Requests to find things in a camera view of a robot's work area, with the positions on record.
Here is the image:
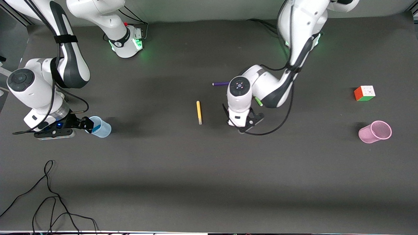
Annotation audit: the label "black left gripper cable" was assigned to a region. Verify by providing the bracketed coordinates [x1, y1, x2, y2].
[223, 0, 294, 136]

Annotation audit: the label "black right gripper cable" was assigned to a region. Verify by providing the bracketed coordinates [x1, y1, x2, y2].
[12, 0, 89, 135]

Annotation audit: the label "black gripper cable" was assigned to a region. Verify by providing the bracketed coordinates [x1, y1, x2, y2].
[223, 0, 294, 136]
[12, 0, 89, 135]

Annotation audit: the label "colourful puzzle cube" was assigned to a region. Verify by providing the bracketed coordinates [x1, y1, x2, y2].
[354, 86, 376, 102]

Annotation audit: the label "dark grey table cloth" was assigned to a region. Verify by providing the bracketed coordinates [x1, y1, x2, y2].
[0, 13, 418, 234]

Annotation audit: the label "black right arm base cables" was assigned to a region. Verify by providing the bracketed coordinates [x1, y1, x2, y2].
[103, 7, 149, 43]

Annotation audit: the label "black arm base cables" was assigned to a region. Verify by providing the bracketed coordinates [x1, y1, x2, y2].
[247, 18, 282, 38]
[103, 7, 149, 43]

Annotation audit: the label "loose thin black cable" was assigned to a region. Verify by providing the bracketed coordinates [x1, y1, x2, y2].
[0, 160, 98, 235]

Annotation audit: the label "translucent pink plastic cup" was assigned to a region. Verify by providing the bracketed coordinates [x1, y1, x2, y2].
[358, 121, 392, 144]

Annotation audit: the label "translucent blue plastic cup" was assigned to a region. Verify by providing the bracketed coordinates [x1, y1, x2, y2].
[86, 116, 112, 138]

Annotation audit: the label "black left arm base cables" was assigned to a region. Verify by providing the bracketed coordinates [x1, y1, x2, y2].
[247, 18, 282, 38]

